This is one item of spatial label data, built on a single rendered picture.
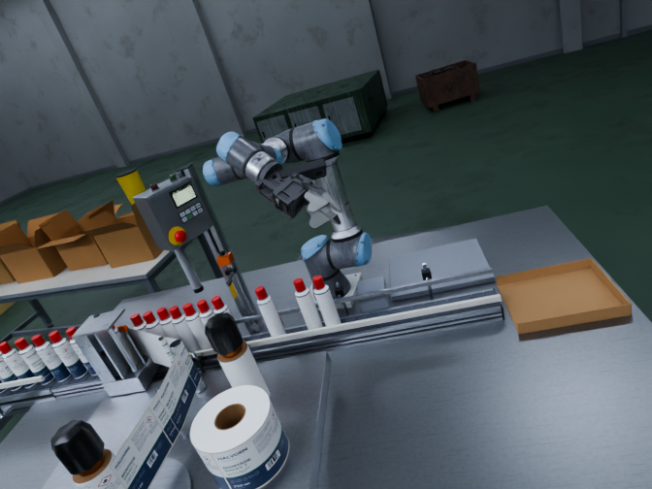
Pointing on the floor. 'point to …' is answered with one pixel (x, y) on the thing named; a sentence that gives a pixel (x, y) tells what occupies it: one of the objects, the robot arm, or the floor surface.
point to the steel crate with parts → (448, 83)
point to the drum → (130, 183)
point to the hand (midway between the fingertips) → (338, 212)
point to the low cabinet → (330, 108)
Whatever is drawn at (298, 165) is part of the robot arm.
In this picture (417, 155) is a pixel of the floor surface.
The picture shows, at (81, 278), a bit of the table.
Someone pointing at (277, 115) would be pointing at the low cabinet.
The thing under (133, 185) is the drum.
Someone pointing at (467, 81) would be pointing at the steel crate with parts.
